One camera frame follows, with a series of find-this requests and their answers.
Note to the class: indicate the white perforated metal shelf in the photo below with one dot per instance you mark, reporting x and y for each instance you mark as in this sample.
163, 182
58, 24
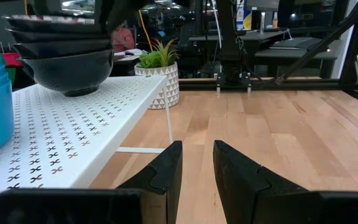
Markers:
73, 124

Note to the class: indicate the plant in white patterned pot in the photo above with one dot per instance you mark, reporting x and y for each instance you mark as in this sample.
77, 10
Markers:
158, 84

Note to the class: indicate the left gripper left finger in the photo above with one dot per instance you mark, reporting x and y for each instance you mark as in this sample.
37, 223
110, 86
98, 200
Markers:
73, 208

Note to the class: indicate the grey table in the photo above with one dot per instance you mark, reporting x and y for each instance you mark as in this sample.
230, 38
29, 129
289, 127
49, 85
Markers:
297, 51

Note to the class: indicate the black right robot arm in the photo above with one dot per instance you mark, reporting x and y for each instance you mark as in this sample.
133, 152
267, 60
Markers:
232, 46

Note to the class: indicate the person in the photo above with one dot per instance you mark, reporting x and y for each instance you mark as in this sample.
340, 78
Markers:
123, 39

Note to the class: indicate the black aluminium table frame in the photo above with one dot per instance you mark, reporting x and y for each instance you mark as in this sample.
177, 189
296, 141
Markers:
306, 84

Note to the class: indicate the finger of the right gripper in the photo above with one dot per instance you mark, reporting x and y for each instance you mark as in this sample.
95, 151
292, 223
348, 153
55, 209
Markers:
120, 12

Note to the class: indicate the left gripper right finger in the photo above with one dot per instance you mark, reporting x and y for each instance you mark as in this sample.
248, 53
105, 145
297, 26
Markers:
275, 205

